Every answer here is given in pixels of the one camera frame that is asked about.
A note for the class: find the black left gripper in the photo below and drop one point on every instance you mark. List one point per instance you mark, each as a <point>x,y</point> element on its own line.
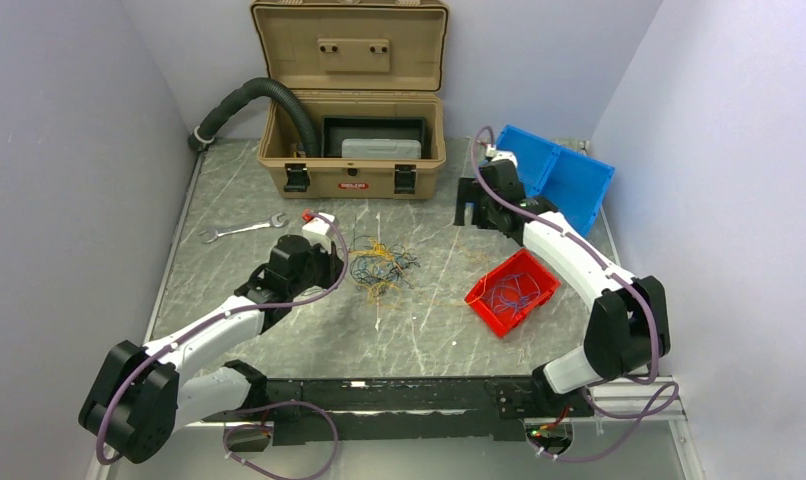
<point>334,265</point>

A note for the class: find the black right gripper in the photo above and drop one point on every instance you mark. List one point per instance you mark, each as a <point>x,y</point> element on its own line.
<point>469,192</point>

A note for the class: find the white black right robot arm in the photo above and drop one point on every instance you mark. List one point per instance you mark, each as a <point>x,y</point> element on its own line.
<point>627,332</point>

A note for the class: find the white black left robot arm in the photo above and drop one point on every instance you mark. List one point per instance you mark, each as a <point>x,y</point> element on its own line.
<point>185,352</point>

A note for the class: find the silver combination wrench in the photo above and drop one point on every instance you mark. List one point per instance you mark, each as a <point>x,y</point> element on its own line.
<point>213,233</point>

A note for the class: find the blue divided plastic bin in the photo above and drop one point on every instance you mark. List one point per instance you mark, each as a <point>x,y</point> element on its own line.
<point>575,183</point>

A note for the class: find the black left toolbox latch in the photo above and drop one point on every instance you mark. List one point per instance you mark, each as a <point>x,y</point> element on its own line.
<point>297,178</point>

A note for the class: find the black toolbox latch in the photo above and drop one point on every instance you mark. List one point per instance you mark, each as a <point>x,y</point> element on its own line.
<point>405,179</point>
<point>297,178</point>

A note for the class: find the black right toolbox latch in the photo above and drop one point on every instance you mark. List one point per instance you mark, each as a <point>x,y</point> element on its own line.
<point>405,179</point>

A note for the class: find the grey case in toolbox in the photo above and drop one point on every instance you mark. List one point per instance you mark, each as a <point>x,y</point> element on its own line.
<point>381,149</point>

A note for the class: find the red plastic bin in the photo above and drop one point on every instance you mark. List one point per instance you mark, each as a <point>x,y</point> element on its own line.
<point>508,294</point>

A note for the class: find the black tray in toolbox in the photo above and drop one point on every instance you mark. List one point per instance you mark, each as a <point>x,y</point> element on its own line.
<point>338,128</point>

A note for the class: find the tan plastic toolbox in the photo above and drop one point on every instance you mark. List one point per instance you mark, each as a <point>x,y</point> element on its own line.
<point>353,58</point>

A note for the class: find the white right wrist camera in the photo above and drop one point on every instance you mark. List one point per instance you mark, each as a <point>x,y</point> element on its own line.
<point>492,153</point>

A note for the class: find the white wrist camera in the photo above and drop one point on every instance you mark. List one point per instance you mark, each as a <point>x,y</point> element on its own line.
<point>492,153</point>
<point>317,229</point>

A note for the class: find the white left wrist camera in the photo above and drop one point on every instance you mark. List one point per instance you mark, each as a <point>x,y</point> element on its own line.
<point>317,229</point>

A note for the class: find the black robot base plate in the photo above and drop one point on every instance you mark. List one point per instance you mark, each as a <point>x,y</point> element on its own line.
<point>409,408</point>

